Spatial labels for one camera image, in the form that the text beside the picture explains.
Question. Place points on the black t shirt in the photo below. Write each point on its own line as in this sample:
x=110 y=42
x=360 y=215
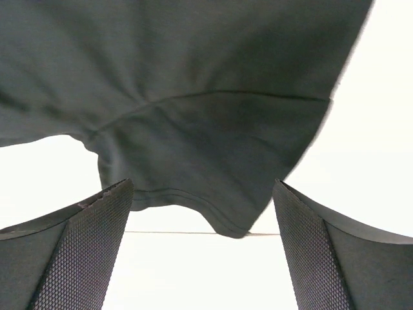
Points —
x=202 y=104

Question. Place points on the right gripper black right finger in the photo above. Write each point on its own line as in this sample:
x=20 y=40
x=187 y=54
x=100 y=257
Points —
x=336 y=262

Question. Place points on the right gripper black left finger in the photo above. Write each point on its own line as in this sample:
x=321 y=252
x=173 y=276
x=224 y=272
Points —
x=64 y=260

